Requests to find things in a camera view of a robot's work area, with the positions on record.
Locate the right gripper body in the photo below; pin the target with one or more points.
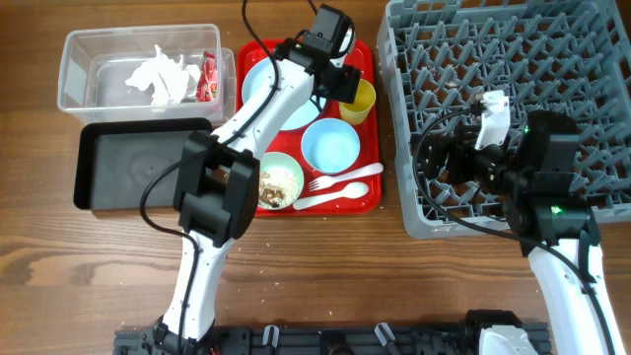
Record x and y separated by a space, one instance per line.
484 166

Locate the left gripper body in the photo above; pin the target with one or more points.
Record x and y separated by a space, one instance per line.
343 84

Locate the yellow plastic cup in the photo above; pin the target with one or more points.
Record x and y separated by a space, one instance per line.
356 112

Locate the light blue bowl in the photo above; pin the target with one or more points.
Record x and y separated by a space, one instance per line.
330 145

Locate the green bowl with food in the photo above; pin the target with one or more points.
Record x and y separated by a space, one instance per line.
281 181

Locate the red snack wrapper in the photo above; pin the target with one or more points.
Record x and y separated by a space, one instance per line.
207 88

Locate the white napkin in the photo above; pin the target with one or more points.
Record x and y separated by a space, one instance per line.
173 81

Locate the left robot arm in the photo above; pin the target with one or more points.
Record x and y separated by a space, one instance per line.
216 191

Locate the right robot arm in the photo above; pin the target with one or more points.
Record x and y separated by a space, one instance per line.
556 228

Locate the grey dishwasher rack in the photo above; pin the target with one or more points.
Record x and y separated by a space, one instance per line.
567 56

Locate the clear plastic waste bin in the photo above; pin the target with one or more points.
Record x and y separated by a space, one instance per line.
96 63

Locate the black waste tray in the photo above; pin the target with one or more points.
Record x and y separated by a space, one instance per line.
117 160

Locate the light blue plate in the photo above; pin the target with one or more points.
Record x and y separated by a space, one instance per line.
256 84

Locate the red serving tray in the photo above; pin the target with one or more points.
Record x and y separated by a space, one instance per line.
289 142

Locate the white plastic fork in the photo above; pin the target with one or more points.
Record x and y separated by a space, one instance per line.
324 182

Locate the white plastic spoon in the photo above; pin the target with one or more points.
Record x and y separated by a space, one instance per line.
352 190

